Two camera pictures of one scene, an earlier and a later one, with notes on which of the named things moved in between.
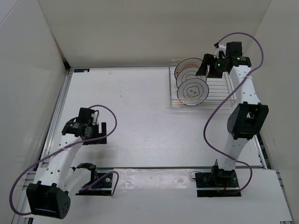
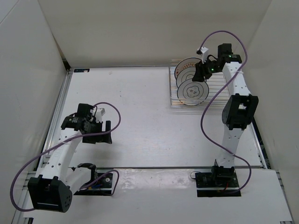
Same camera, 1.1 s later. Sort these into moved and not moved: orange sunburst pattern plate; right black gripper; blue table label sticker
Moved: right black gripper
Not moved: blue table label sticker; orange sunburst pattern plate
